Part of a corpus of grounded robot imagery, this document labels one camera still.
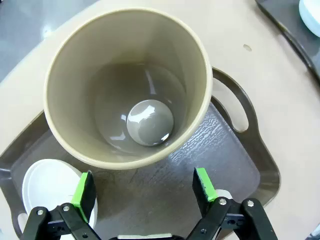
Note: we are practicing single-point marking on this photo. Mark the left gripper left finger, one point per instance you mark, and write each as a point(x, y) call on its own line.
point(83, 197)

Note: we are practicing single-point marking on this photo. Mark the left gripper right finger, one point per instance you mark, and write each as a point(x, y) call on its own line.
point(203, 190)

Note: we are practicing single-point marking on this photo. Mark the white bowl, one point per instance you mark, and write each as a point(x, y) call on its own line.
point(50, 185)

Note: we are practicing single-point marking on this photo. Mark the beige plastic cup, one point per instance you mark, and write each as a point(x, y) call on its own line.
point(75, 100)

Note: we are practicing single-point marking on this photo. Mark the dark brown serving tray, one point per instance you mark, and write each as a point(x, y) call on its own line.
point(175, 175)

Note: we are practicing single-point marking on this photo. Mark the light blue bowl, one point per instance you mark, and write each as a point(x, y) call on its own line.
point(311, 15)

